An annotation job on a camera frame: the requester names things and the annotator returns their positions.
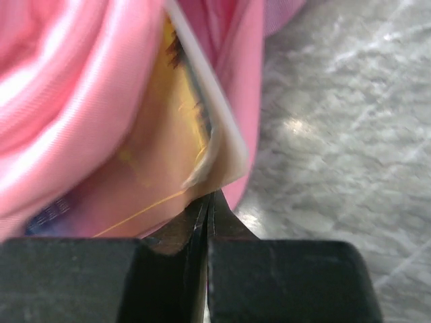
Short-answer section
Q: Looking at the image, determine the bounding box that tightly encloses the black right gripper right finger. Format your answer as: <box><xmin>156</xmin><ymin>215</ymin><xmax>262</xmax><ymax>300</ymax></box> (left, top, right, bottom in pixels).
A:
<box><xmin>207</xmin><ymin>190</ymin><xmax>259</xmax><ymax>313</ymax></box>

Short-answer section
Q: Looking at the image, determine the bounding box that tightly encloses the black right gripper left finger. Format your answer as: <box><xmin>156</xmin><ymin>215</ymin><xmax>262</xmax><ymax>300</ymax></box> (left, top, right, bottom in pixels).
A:
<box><xmin>117</xmin><ymin>195</ymin><xmax>211</xmax><ymax>323</ymax></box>

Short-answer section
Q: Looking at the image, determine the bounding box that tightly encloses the blue sunset cover book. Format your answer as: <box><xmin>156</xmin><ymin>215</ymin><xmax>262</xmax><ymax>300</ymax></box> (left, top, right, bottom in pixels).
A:
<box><xmin>26</xmin><ymin>1</ymin><xmax>248</xmax><ymax>238</ymax></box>

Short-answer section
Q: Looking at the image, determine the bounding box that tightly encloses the pink student backpack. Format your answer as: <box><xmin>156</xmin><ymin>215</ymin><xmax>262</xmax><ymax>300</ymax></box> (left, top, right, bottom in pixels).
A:
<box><xmin>1</xmin><ymin>1</ymin><xmax>304</xmax><ymax>240</ymax></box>

